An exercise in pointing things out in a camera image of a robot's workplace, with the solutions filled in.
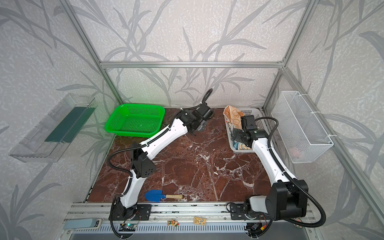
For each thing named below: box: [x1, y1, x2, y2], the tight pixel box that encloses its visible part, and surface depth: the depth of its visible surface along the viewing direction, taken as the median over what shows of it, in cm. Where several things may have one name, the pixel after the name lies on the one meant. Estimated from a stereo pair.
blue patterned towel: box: [232, 140, 253, 150], surface depth 91 cm
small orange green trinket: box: [167, 218, 180, 227], surface depth 72 cm
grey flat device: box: [63, 218, 103, 230], surface depth 70 cm
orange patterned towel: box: [223, 105, 245, 130], surface depth 107 cm
